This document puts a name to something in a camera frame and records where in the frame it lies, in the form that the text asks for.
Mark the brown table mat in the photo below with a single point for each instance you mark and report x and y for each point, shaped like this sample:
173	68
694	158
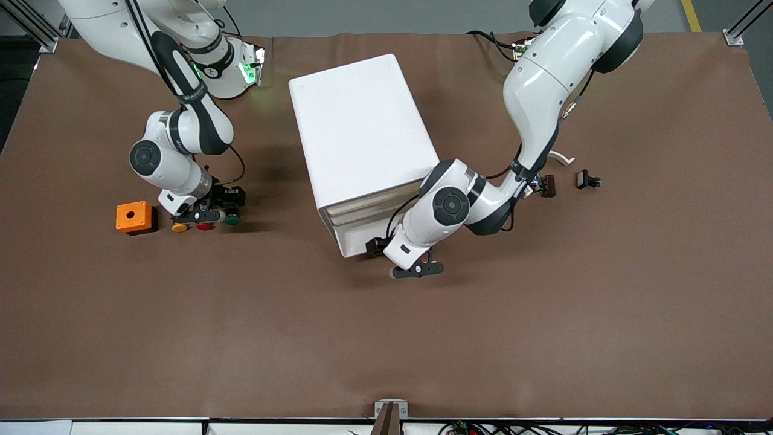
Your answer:
386	350

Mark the white curved plastic piece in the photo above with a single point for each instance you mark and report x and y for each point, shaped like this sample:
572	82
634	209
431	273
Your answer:
564	159

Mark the brown tapered post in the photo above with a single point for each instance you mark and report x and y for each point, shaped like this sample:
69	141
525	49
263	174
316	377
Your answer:
388	423

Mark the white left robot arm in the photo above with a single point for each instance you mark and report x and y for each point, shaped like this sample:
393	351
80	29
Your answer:
543	78

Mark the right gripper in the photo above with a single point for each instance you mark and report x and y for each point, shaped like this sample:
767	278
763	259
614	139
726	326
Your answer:
228	197

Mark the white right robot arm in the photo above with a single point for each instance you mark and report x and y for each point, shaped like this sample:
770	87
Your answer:
163	163

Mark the grey metal table clamp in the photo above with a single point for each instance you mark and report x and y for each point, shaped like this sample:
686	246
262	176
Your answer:
380	408

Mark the small black contact block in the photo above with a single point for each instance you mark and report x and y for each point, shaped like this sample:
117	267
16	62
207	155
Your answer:
583	179

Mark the white middle drawer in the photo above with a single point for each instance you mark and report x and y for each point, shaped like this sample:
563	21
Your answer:
368	214

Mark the orange button enclosure box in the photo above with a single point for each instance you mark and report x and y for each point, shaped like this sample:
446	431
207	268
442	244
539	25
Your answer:
142	220

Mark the green push button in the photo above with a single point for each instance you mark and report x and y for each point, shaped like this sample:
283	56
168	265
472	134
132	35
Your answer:
232	220

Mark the yellow push button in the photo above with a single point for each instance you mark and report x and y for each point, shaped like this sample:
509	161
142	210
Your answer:
179	228

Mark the white drawer cabinet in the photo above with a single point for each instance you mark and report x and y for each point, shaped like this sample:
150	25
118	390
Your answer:
362	121

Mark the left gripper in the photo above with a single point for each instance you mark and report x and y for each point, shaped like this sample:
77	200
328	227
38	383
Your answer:
377	246

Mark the aluminium frame profile with bracket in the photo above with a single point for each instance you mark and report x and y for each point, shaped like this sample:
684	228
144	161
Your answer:
735	40

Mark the white lowest drawer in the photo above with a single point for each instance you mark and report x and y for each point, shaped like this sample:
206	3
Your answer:
356	241

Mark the white highest drawer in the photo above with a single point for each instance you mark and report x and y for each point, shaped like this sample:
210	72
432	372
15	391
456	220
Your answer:
368	201

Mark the dark brown small component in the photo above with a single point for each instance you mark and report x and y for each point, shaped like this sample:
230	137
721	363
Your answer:
549	186

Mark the red push button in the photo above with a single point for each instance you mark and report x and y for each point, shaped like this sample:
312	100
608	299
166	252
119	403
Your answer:
205	227

